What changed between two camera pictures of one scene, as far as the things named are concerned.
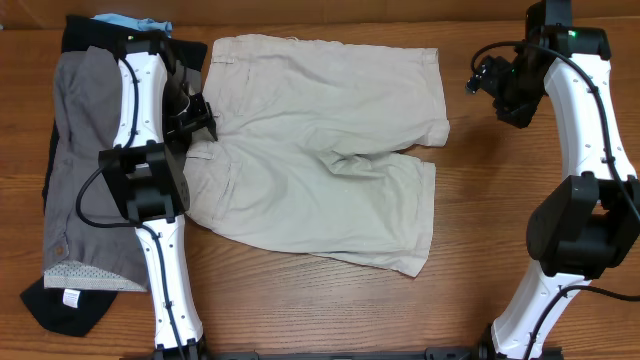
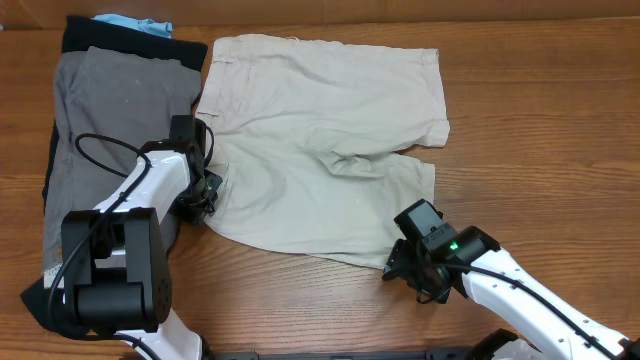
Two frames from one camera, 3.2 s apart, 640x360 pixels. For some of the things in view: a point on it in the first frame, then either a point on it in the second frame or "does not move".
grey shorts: [88, 241] does not move
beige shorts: [310, 149] does not move
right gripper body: [516, 110] -> [401, 262]
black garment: [69, 309] does not move
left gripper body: [184, 113] -> [194, 203]
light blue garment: [142, 24] does not move
